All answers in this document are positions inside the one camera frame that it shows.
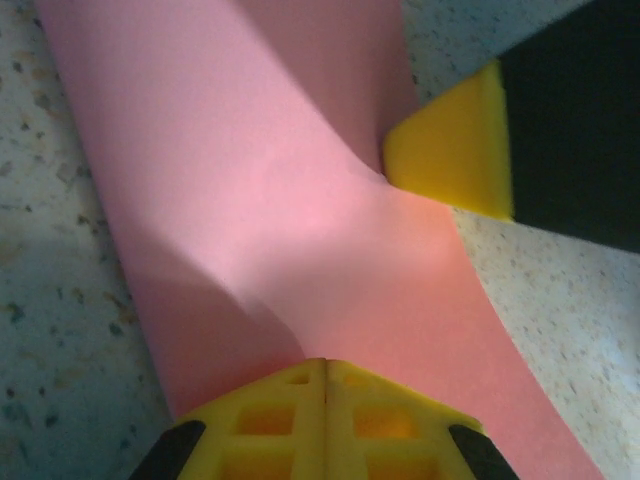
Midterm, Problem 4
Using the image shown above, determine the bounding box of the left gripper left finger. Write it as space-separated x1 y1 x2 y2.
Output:
134 357 327 480

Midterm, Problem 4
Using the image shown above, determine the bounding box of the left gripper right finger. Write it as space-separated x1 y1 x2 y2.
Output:
325 358 512 480

